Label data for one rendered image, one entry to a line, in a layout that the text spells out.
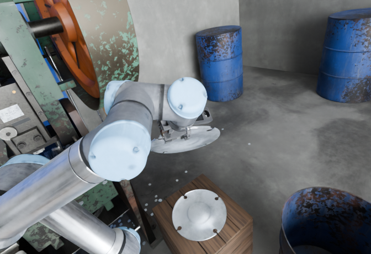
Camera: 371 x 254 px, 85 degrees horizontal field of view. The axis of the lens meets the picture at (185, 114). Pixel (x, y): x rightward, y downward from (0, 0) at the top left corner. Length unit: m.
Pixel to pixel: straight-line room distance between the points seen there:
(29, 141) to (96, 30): 0.58
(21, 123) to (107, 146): 0.85
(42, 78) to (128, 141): 0.78
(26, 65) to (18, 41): 0.08
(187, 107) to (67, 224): 0.49
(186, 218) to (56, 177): 0.92
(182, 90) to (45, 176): 0.25
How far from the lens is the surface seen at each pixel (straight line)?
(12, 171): 0.64
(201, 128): 0.73
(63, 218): 0.70
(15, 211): 0.45
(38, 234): 1.19
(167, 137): 0.57
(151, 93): 0.39
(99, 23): 0.76
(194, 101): 0.37
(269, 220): 1.60
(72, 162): 0.34
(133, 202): 1.24
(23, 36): 0.99
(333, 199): 1.25
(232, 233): 1.14
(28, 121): 1.09
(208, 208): 1.21
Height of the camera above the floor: 1.36
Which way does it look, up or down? 30 degrees down
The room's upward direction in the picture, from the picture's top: 11 degrees counter-clockwise
